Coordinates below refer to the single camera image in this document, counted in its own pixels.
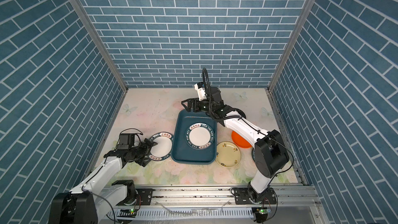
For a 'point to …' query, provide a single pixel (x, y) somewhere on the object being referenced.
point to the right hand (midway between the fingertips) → (186, 100)
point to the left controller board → (129, 213)
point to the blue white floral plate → (253, 154)
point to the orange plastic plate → (240, 141)
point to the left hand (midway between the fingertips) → (156, 147)
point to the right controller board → (264, 211)
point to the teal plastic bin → (182, 153)
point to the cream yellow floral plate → (228, 154)
